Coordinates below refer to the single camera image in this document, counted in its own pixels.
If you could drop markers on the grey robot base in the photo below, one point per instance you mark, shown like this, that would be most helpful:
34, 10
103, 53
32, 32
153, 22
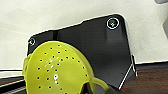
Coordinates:
100, 43

